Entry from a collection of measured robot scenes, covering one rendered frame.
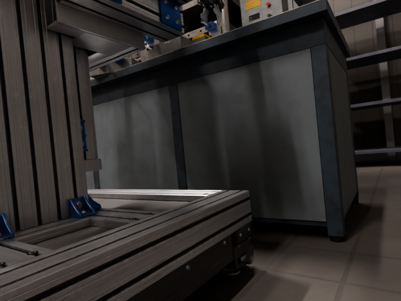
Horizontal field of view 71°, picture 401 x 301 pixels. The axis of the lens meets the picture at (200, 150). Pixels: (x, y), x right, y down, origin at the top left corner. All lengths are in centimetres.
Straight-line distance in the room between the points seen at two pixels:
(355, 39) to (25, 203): 402
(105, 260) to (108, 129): 125
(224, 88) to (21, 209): 83
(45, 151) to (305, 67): 85
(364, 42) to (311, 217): 335
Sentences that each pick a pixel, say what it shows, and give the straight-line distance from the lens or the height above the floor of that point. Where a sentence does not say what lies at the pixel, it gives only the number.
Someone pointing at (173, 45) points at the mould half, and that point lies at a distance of 141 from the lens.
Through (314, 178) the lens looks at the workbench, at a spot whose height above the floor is 22.
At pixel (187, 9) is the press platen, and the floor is 149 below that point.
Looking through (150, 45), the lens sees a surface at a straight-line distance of 151.
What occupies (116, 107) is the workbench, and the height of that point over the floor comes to 63.
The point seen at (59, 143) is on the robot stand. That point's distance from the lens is 76.
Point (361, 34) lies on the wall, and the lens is 426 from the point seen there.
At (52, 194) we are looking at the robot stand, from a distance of 74.
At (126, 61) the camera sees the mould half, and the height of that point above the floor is 84.
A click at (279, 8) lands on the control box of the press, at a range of 218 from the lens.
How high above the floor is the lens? 36
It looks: level
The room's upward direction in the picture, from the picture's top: 6 degrees counter-clockwise
